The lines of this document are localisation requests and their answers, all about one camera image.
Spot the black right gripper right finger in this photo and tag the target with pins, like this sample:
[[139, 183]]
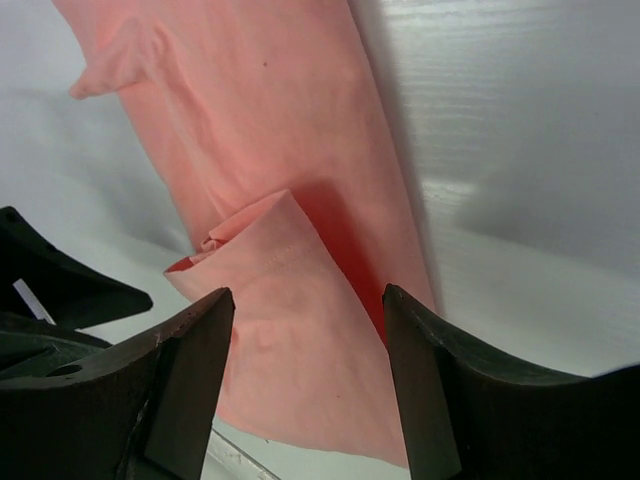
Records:
[[471, 411]]

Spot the salmon orange t-shirt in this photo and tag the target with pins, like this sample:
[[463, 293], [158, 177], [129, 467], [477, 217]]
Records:
[[264, 122]]

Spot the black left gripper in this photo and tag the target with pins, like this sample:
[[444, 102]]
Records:
[[72, 294]]

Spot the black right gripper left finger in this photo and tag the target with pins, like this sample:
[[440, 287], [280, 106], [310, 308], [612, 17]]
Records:
[[141, 409]]

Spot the white foam front panel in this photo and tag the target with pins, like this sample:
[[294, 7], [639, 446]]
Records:
[[226, 461]]

